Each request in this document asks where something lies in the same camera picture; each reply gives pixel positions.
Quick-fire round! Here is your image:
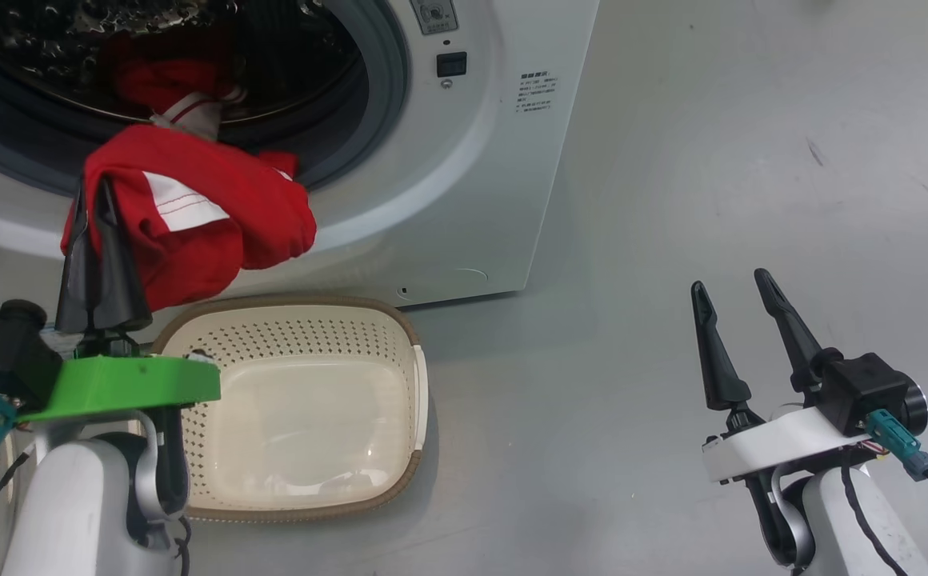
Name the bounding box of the printed warning text label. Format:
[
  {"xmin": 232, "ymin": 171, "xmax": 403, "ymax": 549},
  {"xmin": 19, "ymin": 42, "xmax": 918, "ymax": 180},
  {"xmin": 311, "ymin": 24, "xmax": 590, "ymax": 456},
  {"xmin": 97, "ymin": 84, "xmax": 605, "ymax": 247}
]
[{"xmin": 516, "ymin": 72, "xmax": 561, "ymax": 113}]

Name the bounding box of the red garment with white stripes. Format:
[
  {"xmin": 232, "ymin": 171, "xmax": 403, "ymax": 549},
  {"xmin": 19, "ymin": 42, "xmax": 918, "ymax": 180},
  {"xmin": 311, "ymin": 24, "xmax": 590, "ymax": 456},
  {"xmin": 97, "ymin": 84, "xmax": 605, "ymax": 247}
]
[{"xmin": 60, "ymin": 32, "xmax": 318, "ymax": 313}]

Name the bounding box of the grey rubber door gasket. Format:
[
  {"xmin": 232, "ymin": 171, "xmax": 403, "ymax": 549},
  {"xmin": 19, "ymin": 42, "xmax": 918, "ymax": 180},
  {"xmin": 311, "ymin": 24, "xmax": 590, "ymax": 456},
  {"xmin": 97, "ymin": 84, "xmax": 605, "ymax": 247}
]
[{"xmin": 0, "ymin": 0, "xmax": 410, "ymax": 197}]

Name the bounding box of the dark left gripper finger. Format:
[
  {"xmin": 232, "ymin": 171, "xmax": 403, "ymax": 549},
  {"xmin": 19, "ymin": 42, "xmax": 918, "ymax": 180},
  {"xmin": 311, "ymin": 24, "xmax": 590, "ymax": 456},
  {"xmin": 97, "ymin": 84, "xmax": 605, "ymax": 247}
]
[
  {"xmin": 94, "ymin": 178, "xmax": 153, "ymax": 330},
  {"xmin": 56, "ymin": 178, "xmax": 105, "ymax": 333}
]

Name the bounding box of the black right arm wire bundle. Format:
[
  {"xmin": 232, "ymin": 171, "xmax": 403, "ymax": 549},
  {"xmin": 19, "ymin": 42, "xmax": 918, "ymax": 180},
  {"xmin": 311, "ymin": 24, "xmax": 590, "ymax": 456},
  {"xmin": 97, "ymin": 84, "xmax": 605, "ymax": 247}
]
[{"xmin": 838, "ymin": 464, "xmax": 909, "ymax": 576}]

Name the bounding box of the steel washing drum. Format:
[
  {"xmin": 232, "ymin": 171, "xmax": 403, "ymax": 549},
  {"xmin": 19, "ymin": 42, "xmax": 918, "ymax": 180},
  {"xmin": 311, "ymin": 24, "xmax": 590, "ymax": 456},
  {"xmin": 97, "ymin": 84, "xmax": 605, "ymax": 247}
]
[{"xmin": 0, "ymin": 0, "xmax": 369, "ymax": 129}]

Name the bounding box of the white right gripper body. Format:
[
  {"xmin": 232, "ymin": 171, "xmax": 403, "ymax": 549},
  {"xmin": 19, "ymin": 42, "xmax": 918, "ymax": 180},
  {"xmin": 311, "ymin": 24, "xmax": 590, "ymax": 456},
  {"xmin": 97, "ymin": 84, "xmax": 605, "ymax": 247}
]
[{"xmin": 702, "ymin": 384, "xmax": 928, "ymax": 485}]

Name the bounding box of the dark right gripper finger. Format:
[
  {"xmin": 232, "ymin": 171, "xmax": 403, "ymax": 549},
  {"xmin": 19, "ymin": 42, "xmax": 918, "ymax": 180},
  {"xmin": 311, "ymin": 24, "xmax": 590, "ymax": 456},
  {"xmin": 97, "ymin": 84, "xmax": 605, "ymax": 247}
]
[
  {"xmin": 690, "ymin": 280, "xmax": 753, "ymax": 412},
  {"xmin": 754, "ymin": 268, "xmax": 825, "ymax": 393}
]

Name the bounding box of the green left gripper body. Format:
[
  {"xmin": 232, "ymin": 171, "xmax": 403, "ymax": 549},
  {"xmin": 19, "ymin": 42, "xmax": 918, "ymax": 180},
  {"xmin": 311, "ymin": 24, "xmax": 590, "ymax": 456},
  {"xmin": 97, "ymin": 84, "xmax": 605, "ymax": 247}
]
[{"xmin": 20, "ymin": 334, "xmax": 222, "ymax": 423}]

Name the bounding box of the round drain filter cover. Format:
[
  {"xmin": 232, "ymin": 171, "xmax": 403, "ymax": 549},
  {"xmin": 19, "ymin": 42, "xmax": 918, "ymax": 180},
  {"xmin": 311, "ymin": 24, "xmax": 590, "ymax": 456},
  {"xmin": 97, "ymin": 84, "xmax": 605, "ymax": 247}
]
[{"xmin": 394, "ymin": 266, "xmax": 490, "ymax": 305}]

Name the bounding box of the cream perforated laundry basket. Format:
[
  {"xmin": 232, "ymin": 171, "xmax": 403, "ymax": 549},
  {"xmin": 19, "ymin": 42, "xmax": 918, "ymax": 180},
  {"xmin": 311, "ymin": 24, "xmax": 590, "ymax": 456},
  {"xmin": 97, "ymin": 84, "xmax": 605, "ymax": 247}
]
[{"xmin": 150, "ymin": 294, "xmax": 430, "ymax": 525}]

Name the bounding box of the right camera cable teal plug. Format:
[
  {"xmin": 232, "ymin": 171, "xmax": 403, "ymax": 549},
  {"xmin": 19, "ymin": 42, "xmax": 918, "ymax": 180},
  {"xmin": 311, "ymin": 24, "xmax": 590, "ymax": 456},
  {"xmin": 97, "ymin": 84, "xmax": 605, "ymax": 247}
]
[{"xmin": 864, "ymin": 408, "xmax": 928, "ymax": 517}]

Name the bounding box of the white front-load washing machine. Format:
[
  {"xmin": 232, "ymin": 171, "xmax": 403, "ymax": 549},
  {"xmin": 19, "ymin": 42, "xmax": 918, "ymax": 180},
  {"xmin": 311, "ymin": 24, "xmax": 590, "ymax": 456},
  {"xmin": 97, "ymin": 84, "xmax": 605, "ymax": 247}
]
[{"xmin": 0, "ymin": 0, "xmax": 601, "ymax": 309}]

